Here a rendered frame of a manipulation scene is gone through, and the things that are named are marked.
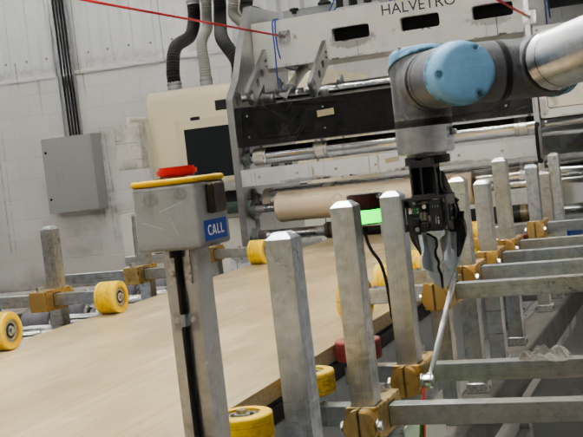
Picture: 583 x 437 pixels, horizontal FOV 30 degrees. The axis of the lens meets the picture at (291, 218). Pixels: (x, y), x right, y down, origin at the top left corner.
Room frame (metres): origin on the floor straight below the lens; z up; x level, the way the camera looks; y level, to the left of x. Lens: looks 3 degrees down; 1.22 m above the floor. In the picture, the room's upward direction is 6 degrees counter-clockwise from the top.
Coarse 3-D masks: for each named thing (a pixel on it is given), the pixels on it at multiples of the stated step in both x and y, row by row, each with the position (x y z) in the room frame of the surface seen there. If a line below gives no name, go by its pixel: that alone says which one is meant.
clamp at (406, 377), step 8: (432, 352) 1.85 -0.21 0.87; (424, 360) 1.79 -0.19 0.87; (392, 368) 1.78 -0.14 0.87; (400, 368) 1.75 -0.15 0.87; (408, 368) 1.75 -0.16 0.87; (416, 368) 1.76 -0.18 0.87; (424, 368) 1.78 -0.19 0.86; (392, 376) 1.76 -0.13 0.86; (400, 376) 1.75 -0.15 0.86; (408, 376) 1.75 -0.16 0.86; (416, 376) 1.74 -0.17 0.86; (392, 384) 1.76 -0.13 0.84; (400, 384) 1.75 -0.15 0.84; (408, 384) 1.75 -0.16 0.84; (416, 384) 1.74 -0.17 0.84; (400, 392) 1.75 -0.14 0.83; (408, 392) 1.75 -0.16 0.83; (416, 392) 1.74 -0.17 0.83
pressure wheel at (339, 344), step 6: (378, 336) 1.86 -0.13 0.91; (336, 342) 1.85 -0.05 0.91; (342, 342) 1.84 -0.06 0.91; (378, 342) 1.84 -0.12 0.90; (336, 348) 1.85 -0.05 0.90; (342, 348) 1.84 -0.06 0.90; (378, 348) 1.84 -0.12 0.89; (336, 354) 1.86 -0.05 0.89; (342, 354) 1.84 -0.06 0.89; (378, 354) 1.84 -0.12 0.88; (342, 360) 1.84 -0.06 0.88
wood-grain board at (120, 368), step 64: (320, 256) 3.59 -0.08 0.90; (384, 256) 3.35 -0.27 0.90; (128, 320) 2.50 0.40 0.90; (256, 320) 2.27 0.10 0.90; (320, 320) 2.17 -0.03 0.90; (384, 320) 2.16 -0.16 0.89; (0, 384) 1.85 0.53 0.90; (64, 384) 1.78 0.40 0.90; (128, 384) 1.71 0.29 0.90; (256, 384) 1.60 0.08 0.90
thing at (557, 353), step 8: (544, 344) 1.75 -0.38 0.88; (528, 352) 1.75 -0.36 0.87; (536, 352) 1.75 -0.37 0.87; (544, 352) 1.74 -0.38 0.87; (552, 352) 1.73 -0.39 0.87; (560, 352) 1.72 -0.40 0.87; (568, 352) 1.75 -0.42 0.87; (528, 360) 1.73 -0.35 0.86; (536, 360) 1.72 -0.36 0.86; (544, 360) 1.72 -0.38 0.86; (552, 360) 1.72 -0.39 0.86; (560, 360) 1.71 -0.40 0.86
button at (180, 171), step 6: (162, 168) 1.07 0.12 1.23; (168, 168) 1.07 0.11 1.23; (174, 168) 1.06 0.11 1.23; (180, 168) 1.06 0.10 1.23; (186, 168) 1.07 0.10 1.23; (192, 168) 1.07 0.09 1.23; (162, 174) 1.07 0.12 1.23; (168, 174) 1.06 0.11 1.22; (174, 174) 1.06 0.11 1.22; (180, 174) 1.07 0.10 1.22; (186, 174) 1.07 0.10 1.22; (192, 174) 1.07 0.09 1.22
